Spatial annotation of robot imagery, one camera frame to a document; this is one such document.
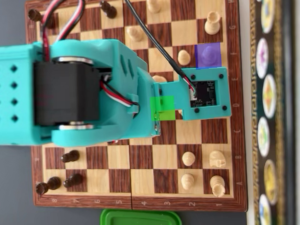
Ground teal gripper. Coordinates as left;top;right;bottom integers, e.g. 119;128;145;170
137;64;163;139

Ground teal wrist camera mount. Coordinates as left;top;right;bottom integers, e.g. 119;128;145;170
158;66;232;122

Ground black gold patterned book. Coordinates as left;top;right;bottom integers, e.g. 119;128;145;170
243;0;300;225

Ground dark brown chess rook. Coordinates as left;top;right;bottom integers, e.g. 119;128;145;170
35;176;62;195
27;8;56;30

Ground dark brown chess pawn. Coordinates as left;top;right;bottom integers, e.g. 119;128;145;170
63;173;84;189
61;149;81;163
99;0;118;19

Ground black camera cable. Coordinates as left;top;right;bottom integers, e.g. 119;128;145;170
121;0;197;101

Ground light wooden chess knight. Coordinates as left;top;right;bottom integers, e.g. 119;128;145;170
208;149;227;169

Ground wooden folding chess board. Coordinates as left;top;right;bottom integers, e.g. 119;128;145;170
24;0;248;221

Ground green plastic container lid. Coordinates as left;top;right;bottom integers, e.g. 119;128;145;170
99;205;182;225

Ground light wooden chess pawn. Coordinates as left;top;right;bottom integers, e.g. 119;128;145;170
126;26;144;43
152;74;168;84
182;151;196;166
180;172;195;191
177;49;191;66
146;0;162;14

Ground light wooden chess rook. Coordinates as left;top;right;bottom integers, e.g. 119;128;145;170
203;11;222;36
208;175;226;198

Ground light wooden chess bishop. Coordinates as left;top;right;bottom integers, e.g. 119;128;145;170
200;45;216;66

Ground red white black servo wires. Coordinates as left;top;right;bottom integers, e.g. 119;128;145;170
38;0;89;62
99;72;140;110

